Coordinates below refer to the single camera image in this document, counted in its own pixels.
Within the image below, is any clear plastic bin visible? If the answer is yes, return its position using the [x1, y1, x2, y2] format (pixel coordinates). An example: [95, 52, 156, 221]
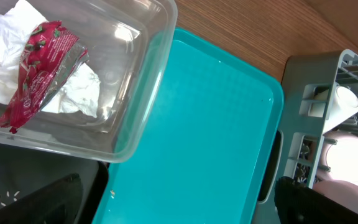
[0, 0, 178, 163]

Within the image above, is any black tray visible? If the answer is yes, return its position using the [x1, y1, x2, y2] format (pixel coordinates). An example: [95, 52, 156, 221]
[0, 144, 109, 223]

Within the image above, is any pink plate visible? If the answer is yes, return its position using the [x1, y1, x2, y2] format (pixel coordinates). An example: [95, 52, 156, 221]
[313, 180, 358, 214]

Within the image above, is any grey dish rack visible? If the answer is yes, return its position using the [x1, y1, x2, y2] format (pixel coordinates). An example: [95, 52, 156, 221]
[252, 49, 358, 223]

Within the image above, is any white napkin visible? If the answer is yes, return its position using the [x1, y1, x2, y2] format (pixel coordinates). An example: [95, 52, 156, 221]
[0, 0, 100, 118]

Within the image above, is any pink bowl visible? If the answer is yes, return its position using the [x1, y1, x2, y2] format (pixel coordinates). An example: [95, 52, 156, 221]
[316, 131, 358, 185]

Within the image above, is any red snack wrapper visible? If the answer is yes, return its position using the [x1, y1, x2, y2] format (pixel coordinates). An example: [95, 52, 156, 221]
[0, 21, 89, 134]

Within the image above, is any cream cup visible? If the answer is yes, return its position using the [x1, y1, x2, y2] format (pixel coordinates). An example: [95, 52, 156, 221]
[308, 86, 358, 133]

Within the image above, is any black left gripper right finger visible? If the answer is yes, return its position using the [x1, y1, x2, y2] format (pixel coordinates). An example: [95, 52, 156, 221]
[274, 176, 358, 224]

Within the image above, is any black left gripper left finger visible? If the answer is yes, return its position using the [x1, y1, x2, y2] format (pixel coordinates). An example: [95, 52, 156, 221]
[0, 173, 83, 224]

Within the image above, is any teal serving tray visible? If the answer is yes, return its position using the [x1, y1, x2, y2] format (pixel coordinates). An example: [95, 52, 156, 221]
[93, 29, 284, 223]

